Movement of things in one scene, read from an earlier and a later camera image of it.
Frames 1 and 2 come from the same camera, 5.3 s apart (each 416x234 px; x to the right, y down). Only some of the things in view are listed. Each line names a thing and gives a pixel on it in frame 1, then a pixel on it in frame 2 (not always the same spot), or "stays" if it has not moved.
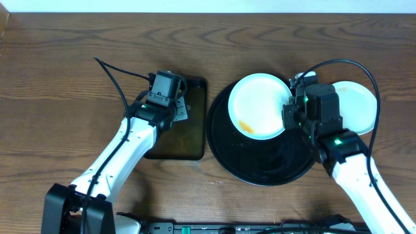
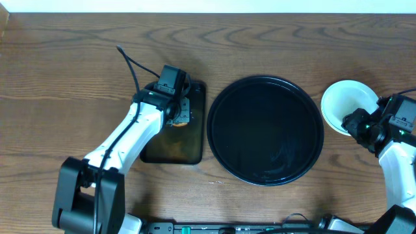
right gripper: (289, 116) to (352, 123)
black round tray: (272, 161) stays
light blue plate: (255, 105) to (342, 98)
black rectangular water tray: (185, 140) stays
